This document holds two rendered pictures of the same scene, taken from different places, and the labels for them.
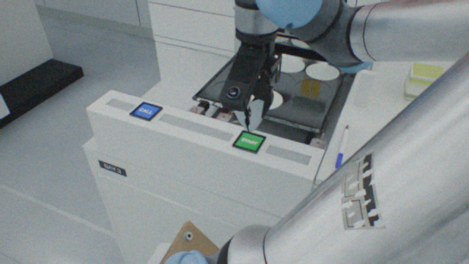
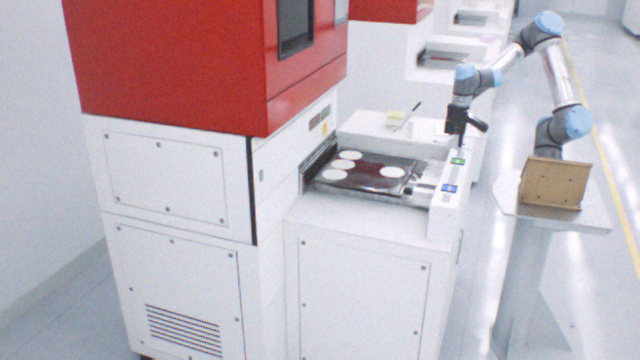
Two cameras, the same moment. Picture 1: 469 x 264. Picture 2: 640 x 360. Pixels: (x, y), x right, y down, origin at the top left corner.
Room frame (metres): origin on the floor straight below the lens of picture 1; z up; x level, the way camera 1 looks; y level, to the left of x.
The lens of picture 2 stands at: (1.27, 1.82, 1.80)
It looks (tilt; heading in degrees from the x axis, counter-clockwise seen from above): 26 degrees down; 266
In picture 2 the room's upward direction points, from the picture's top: straight up
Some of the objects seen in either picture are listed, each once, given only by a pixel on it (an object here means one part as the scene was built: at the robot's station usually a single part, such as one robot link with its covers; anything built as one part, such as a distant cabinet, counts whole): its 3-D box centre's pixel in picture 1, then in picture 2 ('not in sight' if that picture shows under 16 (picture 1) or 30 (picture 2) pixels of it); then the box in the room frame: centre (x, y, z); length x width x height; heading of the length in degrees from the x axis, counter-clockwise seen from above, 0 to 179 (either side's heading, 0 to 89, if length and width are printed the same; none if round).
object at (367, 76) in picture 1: (368, 75); (407, 123); (0.72, -0.31, 1.03); 0.06 x 0.04 x 0.13; 155
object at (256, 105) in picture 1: (260, 110); not in sight; (0.58, -0.05, 1.04); 0.06 x 0.03 x 0.09; 155
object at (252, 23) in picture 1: (255, 15); (461, 99); (0.58, -0.04, 1.22); 0.08 x 0.08 x 0.05
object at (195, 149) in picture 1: (198, 150); (451, 190); (0.62, 0.08, 0.89); 0.55 x 0.09 x 0.14; 65
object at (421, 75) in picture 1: (423, 83); (395, 119); (0.74, -0.45, 1.00); 0.07 x 0.07 x 0.07; 69
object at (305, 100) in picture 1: (277, 81); (367, 168); (0.92, -0.13, 0.90); 0.34 x 0.34 x 0.01; 65
